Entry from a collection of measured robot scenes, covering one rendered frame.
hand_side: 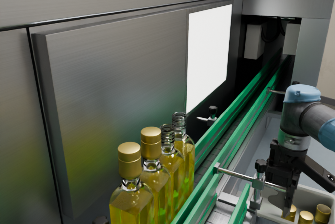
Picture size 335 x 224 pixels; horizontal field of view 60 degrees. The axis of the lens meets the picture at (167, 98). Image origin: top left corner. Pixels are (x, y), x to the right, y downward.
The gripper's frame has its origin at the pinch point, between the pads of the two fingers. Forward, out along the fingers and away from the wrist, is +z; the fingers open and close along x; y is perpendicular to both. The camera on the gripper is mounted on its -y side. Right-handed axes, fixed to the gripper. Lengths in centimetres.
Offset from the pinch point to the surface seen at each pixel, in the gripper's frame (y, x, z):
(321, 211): -7.9, -5.7, 1.5
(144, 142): 21, 38, -34
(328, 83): -3, -310, 57
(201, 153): 25.7, 2.4, -10.9
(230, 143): 18.0, 0.4, -15.8
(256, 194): 6.8, 13.0, -11.7
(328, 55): 3, -312, 23
